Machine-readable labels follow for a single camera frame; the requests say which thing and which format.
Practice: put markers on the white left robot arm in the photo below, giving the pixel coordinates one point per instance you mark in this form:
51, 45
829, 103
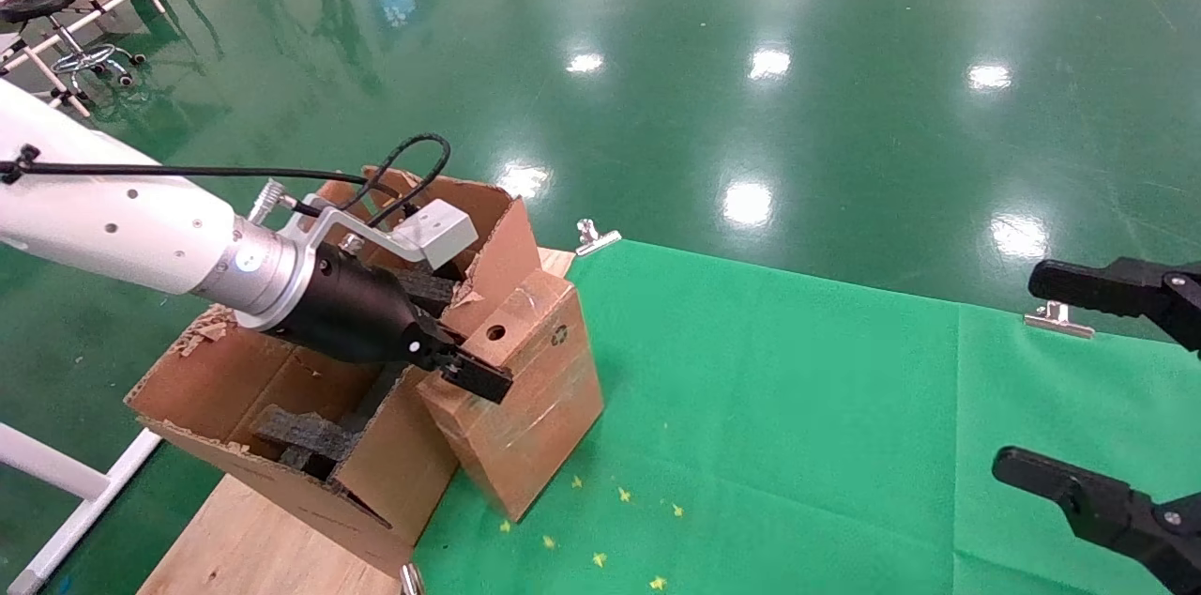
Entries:
113, 220

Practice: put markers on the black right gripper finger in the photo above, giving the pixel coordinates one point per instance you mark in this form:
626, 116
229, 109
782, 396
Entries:
1107, 287
1107, 511

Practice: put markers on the green table cloth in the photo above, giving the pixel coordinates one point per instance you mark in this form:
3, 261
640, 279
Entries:
798, 435

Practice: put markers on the black swivel stool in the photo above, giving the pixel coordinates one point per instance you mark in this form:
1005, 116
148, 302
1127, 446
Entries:
38, 2

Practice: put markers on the black foam block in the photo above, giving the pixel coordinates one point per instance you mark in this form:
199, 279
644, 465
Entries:
300, 435

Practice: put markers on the large open cardboard carton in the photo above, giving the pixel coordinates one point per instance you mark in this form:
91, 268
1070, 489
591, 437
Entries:
394, 482

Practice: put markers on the white pipe frame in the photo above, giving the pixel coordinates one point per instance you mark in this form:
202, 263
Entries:
47, 464

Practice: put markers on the small cardboard box with hole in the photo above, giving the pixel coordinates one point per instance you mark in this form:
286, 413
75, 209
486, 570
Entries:
535, 417

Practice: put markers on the grey left wrist camera bracket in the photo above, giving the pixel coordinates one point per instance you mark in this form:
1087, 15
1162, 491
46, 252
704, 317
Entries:
436, 234

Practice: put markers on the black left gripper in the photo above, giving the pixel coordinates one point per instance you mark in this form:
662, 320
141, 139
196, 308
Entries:
352, 313

